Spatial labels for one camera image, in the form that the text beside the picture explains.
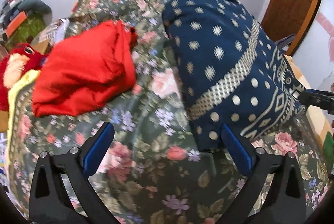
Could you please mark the orange box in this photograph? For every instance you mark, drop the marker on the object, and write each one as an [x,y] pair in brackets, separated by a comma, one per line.
[15,23]

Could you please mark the red plush toy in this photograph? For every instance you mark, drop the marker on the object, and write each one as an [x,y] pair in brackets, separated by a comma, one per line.
[22,58]

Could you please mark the grey pillow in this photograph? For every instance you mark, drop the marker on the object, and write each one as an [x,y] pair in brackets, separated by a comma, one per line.
[34,7]

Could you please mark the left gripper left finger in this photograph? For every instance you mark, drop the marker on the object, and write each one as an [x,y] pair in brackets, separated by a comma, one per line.
[49,201]

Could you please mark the navy patterned hooded garment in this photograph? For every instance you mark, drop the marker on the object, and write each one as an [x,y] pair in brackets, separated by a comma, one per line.
[232,73]

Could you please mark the red folded cloth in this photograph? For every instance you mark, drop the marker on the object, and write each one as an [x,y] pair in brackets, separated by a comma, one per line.
[83,73]

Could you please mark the floral green bedspread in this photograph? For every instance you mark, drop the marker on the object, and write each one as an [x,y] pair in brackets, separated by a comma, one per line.
[153,171]

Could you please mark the yellow cloth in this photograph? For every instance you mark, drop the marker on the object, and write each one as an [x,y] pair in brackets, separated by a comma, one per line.
[13,96]

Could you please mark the green box with clutter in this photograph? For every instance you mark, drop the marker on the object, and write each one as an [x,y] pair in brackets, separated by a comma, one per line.
[26,32]

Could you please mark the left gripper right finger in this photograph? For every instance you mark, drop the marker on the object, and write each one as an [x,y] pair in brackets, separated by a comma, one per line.
[274,190]

